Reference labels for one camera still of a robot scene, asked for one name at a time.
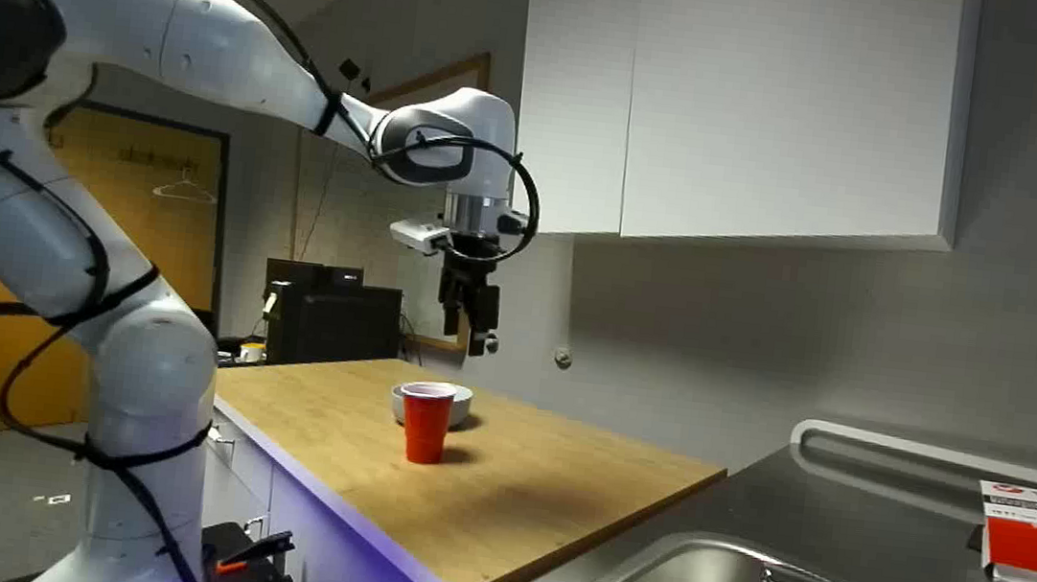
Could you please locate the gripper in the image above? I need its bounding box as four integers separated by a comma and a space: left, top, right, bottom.
431, 232, 512, 361

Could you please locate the white bowl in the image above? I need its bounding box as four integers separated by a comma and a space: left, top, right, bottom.
388, 377, 475, 433

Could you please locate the red plastic cup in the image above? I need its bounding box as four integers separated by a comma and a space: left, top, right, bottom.
393, 379, 459, 468

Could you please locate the black coffee machine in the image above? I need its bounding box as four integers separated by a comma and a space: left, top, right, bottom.
257, 256, 408, 379

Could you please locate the narrow white cabinet door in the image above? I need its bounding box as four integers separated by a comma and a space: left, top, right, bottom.
505, 0, 645, 243

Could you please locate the white drawer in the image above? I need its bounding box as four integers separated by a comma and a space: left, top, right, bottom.
198, 408, 282, 546

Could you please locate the white coat hanger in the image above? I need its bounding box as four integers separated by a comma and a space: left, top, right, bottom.
151, 163, 220, 206

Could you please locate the black clamp with orange trigger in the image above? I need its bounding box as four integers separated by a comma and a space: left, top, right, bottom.
202, 520, 303, 582

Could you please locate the yellow door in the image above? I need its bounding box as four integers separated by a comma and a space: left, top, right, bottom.
0, 92, 240, 473

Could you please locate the wide white cabinet door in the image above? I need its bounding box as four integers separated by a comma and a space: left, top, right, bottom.
615, 0, 966, 270

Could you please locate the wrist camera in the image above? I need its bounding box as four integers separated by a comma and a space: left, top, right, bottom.
387, 217, 451, 259

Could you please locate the white wall cabinet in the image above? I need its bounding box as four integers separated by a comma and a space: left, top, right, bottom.
504, 0, 982, 279

